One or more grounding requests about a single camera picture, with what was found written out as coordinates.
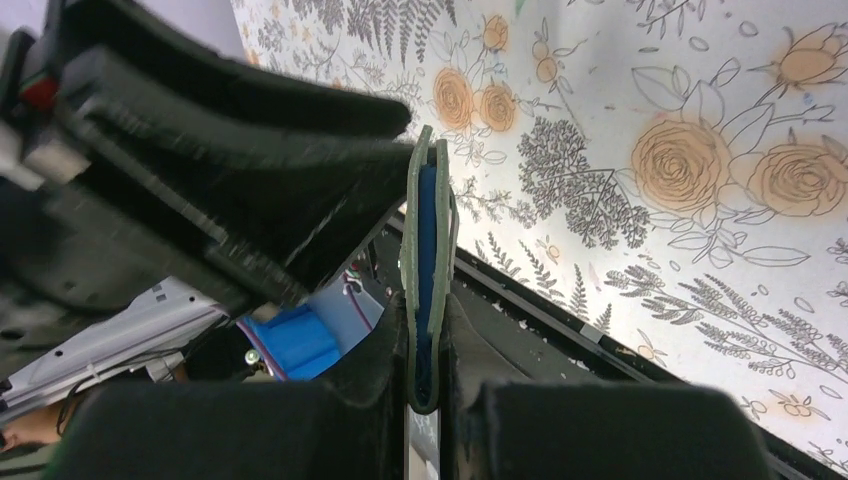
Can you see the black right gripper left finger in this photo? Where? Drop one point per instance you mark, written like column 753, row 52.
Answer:
column 348, row 423

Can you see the floral patterned table mat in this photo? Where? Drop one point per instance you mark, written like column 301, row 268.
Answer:
column 673, row 173

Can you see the green card holder wallet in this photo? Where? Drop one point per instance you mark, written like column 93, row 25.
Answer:
column 426, row 261

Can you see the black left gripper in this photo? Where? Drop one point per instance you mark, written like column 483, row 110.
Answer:
column 131, row 153

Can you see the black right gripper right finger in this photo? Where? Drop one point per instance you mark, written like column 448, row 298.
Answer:
column 498, row 424

